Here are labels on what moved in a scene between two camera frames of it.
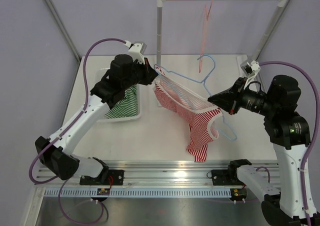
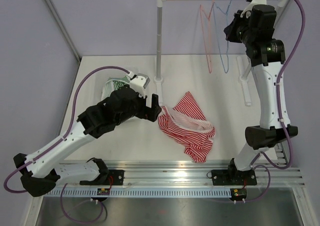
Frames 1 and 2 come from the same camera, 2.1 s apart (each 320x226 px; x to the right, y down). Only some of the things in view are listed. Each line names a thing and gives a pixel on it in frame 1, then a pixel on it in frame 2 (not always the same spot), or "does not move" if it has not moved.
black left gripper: [149, 73] → [147, 113]
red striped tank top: [195, 109] → [186, 122]
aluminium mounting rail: [180, 173] does not move
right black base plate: [225, 177] does not move
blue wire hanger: [235, 138] → [226, 13]
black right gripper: [233, 95] → [236, 21]
